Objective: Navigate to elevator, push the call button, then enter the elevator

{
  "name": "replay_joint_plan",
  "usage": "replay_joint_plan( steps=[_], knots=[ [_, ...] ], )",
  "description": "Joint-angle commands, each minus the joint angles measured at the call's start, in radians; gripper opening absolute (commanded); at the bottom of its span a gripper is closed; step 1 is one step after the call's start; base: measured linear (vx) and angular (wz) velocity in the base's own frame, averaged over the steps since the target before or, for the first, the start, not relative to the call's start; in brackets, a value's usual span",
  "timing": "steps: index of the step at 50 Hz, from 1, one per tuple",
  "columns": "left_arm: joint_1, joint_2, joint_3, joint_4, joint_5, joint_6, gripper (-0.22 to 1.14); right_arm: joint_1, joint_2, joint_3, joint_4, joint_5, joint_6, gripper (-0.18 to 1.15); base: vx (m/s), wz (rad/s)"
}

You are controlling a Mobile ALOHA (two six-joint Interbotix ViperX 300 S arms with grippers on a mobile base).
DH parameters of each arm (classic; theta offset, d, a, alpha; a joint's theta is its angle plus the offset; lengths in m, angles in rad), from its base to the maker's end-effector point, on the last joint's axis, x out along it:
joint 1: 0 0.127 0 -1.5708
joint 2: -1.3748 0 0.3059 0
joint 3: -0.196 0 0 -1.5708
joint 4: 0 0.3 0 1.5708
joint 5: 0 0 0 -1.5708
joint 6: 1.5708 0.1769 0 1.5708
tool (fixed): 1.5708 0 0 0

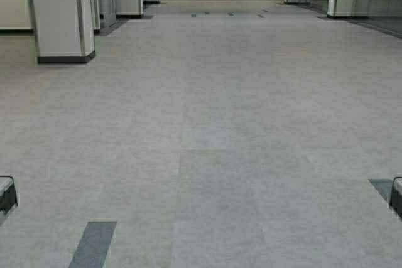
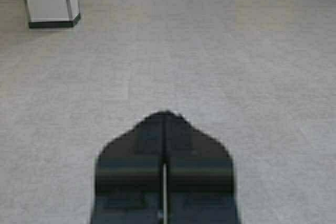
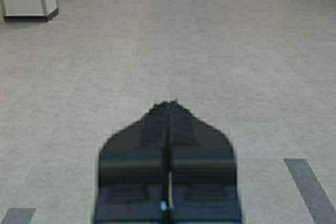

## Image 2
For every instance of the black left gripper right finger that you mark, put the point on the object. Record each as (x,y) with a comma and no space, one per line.
(201,176)

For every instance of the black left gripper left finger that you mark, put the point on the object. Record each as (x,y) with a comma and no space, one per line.
(127,184)

